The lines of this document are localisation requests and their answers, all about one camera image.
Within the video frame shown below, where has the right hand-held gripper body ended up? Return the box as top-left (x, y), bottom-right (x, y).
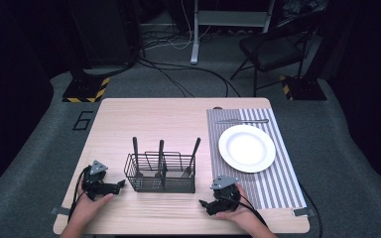
top-left (209, 175), bottom-right (242, 216)

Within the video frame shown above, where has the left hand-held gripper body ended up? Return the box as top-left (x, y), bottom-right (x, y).
top-left (81, 160), bottom-right (114, 201)

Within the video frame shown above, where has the person's right hand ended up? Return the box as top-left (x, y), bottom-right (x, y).
top-left (215, 183), bottom-right (263, 230)

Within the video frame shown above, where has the person's left hand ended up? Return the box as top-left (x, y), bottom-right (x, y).
top-left (68, 179), bottom-right (115, 229)

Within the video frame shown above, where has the grey tape strip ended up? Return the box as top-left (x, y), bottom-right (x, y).
top-left (50, 206), bottom-right (71, 217)
top-left (292, 207), bottom-right (316, 218)

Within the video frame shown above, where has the grey striped placemat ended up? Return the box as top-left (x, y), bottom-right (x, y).
top-left (205, 107), bottom-right (309, 210)

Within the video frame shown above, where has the white round plate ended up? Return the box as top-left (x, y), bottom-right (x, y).
top-left (217, 124), bottom-right (277, 175)

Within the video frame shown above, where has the silver table knife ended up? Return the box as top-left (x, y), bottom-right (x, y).
top-left (214, 118), bottom-right (270, 125)

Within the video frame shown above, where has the black folding chair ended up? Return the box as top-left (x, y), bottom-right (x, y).
top-left (229, 12), bottom-right (322, 97)

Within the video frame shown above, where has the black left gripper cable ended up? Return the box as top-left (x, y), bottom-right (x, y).
top-left (66, 166), bottom-right (92, 223)

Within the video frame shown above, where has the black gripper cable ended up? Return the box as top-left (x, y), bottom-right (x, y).
top-left (222, 193), bottom-right (270, 229)
top-left (66, 166), bottom-right (92, 223)

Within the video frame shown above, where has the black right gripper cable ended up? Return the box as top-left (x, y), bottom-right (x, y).
top-left (222, 193), bottom-right (270, 229)

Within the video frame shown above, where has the black-handled cutlery piece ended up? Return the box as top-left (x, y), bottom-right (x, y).
top-left (132, 136), bottom-right (144, 178)
top-left (154, 139), bottom-right (167, 179)

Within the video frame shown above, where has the black wire cutlery basket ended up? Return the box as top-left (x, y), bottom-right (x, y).
top-left (123, 151), bottom-right (197, 194)

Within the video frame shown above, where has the black-handled fork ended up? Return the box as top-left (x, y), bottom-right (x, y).
top-left (181, 137), bottom-right (202, 178)

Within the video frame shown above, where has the black yellow striped base plate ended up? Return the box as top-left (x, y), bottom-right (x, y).
top-left (279, 74), bottom-right (328, 101)
top-left (62, 75), bottom-right (111, 104)

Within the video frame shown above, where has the black floor cable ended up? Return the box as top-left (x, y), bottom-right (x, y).
top-left (136, 58), bottom-right (242, 99)

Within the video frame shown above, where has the white floor cable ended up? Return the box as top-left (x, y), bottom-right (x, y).
top-left (143, 0), bottom-right (212, 52)

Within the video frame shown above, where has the white metal stand frame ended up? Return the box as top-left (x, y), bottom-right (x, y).
top-left (190, 0), bottom-right (276, 65)

